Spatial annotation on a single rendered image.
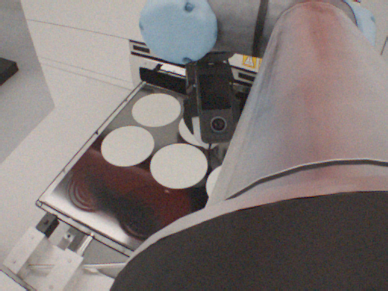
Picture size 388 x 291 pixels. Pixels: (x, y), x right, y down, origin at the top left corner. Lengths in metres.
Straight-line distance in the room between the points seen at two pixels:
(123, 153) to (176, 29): 0.37
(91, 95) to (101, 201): 0.39
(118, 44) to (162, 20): 0.52
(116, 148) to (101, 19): 0.32
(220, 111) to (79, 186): 0.28
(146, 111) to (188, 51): 0.40
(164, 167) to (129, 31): 0.33
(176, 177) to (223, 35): 0.33
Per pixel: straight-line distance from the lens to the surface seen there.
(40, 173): 0.77
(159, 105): 0.72
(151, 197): 0.57
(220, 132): 0.46
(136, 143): 0.65
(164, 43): 0.33
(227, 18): 0.32
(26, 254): 0.57
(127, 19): 0.77
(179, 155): 0.62
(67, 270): 0.53
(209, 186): 0.58
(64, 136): 0.82
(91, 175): 0.62
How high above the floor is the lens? 1.38
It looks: 49 degrees down
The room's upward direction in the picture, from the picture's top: straight up
